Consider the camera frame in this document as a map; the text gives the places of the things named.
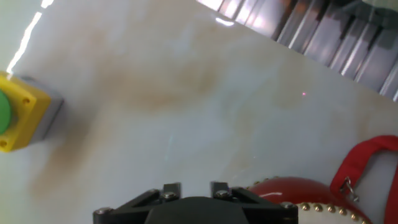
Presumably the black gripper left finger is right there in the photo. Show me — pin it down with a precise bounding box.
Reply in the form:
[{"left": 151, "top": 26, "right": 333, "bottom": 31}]
[{"left": 93, "top": 182, "right": 182, "bottom": 224}]

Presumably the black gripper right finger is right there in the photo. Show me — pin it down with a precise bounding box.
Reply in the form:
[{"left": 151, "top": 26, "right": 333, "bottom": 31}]
[{"left": 211, "top": 181, "right": 300, "bottom": 224}]

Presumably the red drum white skin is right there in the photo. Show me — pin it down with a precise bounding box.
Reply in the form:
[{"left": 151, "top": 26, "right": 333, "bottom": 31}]
[{"left": 245, "top": 175, "right": 374, "bottom": 224}]

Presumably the yellow box green button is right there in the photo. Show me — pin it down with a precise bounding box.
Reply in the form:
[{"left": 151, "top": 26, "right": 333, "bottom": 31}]
[{"left": 0, "top": 71, "right": 65, "bottom": 154}]

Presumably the red fabric drum strap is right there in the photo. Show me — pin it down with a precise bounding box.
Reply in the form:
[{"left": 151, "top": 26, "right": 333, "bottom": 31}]
[{"left": 329, "top": 134, "right": 398, "bottom": 224}]

